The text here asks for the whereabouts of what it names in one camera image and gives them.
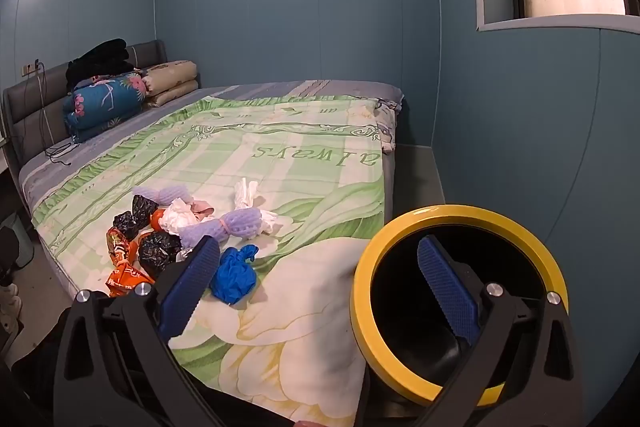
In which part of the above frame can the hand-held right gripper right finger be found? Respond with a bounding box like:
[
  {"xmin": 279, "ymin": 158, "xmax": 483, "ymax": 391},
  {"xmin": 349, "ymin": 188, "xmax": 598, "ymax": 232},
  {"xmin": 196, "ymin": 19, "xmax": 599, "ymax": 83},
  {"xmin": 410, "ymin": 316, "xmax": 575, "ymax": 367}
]
[{"xmin": 416, "ymin": 236, "xmax": 588, "ymax": 427}]

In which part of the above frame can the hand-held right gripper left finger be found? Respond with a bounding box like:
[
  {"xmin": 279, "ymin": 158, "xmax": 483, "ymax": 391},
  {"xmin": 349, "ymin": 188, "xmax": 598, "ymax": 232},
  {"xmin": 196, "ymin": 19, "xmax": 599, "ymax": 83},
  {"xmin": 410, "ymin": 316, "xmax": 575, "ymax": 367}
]
[{"xmin": 52, "ymin": 237, "xmax": 236, "ymax": 427}]

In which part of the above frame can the blue plastic bag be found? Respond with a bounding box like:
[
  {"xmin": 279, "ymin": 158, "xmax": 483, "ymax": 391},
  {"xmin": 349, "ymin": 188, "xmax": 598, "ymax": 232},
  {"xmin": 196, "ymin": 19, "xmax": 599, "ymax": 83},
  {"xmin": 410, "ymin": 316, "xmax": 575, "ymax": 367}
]
[{"xmin": 210, "ymin": 244, "xmax": 260, "ymax": 305}]

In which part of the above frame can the white plastic bag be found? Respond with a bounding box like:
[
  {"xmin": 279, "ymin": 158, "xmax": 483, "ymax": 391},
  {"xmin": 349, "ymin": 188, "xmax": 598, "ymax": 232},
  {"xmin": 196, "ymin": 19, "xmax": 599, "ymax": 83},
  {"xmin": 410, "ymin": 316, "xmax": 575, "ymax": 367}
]
[{"xmin": 159, "ymin": 199, "xmax": 200, "ymax": 233}]

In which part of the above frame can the black bin with yellow rim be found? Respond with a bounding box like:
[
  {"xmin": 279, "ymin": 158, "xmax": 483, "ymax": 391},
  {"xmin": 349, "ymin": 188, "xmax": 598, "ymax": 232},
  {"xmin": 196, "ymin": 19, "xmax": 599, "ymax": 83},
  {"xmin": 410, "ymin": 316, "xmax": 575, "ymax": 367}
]
[{"xmin": 350, "ymin": 204, "xmax": 571, "ymax": 408}]

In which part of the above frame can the black plastic bag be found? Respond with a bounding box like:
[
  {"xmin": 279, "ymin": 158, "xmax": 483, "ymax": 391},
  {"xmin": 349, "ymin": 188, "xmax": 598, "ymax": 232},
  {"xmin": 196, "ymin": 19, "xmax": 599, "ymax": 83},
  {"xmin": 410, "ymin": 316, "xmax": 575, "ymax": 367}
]
[
  {"xmin": 137, "ymin": 231, "xmax": 183, "ymax": 280},
  {"xmin": 112, "ymin": 211, "xmax": 141, "ymax": 242},
  {"xmin": 131, "ymin": 194, "xmax": 161, "ymax": 230}
]

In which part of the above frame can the white knotted paper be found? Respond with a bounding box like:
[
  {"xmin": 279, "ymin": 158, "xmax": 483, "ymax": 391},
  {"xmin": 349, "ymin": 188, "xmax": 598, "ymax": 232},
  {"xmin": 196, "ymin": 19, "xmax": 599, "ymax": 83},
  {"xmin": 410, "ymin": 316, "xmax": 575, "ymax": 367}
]
[{"xmin": 233, "ymin": 177, "xmax": 261, "ymax": 209}]

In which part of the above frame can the orange snack wrapper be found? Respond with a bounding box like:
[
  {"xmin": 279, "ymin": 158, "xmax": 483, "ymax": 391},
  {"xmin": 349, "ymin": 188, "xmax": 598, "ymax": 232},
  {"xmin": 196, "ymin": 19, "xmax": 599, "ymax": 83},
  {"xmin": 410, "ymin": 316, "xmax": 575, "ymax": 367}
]
[{"xmin": 105, "ymin": 227, "xmax": 156, "ymax": 299}]

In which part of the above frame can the purple foam fruit net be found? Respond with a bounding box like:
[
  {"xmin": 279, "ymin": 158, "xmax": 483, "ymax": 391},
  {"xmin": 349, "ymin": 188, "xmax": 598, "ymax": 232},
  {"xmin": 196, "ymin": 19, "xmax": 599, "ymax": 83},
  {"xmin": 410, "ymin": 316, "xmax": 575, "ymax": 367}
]
[{"xmin": 177, "ymin": 206, "xmax": 263, "ymax": 253}]

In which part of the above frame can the green floral blanket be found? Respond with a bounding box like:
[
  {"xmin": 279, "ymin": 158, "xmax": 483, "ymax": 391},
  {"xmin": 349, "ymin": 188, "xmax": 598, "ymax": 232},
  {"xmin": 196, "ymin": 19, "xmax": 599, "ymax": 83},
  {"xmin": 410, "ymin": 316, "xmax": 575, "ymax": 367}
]
[{"xmin": 31, "ymin": 96, "xmax": 396, "ymax": 413}]

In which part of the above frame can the blue floral folded quilt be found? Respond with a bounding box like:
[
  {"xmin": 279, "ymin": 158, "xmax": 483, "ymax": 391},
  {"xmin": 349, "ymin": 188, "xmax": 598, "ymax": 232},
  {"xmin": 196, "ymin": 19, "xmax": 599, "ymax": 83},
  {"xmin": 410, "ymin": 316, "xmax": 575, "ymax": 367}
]
[{"xmin": 62, "ymin": 72, "xmax": 148, "ymax": 142}]

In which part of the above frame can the beige folded quilt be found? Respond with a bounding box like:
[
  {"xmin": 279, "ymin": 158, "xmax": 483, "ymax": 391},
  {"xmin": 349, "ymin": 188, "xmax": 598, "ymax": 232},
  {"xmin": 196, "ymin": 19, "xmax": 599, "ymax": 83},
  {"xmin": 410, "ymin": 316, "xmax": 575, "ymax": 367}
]
[{"xmin": 140, "ymin": 59, "xmax": 201, "ymax": 108}]

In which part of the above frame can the black clothing pile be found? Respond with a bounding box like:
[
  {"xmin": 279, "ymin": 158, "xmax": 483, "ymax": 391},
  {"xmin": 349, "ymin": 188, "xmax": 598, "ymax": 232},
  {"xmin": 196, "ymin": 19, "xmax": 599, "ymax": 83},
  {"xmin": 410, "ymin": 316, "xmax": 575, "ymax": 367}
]
[{"xmin": 65, "ymin": 38, "xmax": 136, "ymax": 88}]

